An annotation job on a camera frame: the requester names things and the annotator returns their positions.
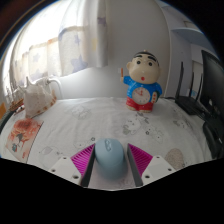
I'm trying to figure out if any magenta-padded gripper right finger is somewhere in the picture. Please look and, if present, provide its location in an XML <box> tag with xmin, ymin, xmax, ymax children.
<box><xmin>126</xmin><ymin>143</ymin><xmax>177</xmax><ymax>187</ymax></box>

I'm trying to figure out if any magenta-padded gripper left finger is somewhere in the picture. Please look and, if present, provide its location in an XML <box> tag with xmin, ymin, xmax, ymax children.
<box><xmin>48</xmin><ymin>143</ymin><xmax>97</xmax><ymax>188</ymax></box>

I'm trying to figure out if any light blue computer mouse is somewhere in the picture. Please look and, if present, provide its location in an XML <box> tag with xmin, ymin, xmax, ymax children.
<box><xmin>94</xmin><ymin>138</ymin><xmax>128</xmax><ymax>179</ymax></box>

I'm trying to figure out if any white cartoon-print tablecloth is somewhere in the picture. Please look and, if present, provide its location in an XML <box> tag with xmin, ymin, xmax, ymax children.
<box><xmin>0</xmin><ymin>96</ymin><xmax>214</xmax><ymax>192</ymax></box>

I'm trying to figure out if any black router with antennas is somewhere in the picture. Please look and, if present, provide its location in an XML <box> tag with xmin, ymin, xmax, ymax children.
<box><xmin>174</xmin><ymin>61</ymin><xmax>209</xmax><ymax>116</ymax></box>

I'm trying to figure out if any large white conch shell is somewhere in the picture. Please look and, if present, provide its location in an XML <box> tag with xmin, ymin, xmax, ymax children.
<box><xmin>19</xmin><ymin>75</ymin><xmax>58</xmax><ymax>119</ymax></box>

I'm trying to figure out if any black keyboard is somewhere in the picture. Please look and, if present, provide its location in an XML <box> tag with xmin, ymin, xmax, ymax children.
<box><xmin>0</xmin><ymin>111</ymin><xmax>18</xmax><ymax>134</ymax></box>

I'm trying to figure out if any cartoon boy clock figurine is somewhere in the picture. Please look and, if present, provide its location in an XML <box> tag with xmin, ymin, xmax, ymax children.
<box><xmin>118</xmin><ymin>50</ymin><xmax>163</xmax><ymax>114</ymax></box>

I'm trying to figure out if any orange box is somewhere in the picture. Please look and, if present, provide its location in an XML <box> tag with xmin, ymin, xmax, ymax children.
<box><xmin>0</xmin><ymin>103</ymin><xmax>7</xmax><ymax>120</ymax></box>

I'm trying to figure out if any white star-print curtain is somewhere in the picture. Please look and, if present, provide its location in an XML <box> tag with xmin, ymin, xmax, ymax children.
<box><xmin>9</xmin><ymin>0</ymin><xmax>109</xmax><ymax>84</ymax></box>

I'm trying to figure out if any white wall shelf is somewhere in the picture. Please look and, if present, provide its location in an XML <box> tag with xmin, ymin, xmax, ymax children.
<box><xmin>171</xmin><ymin>27</ymin><xmax>206</xmax><ymax>46</ymax></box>

